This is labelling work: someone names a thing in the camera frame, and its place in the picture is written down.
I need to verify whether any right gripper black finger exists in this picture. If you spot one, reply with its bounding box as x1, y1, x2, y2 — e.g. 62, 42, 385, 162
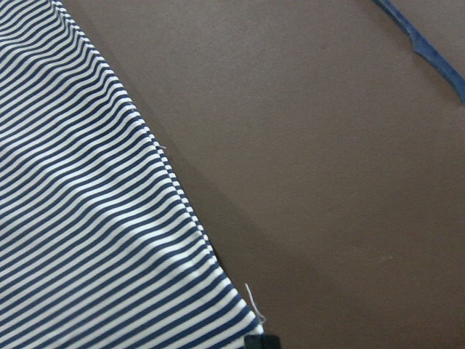
244, 334, 280, 349

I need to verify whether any blue white striped polo shirt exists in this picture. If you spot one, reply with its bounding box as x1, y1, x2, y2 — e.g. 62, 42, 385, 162
1, 1, 263, 348

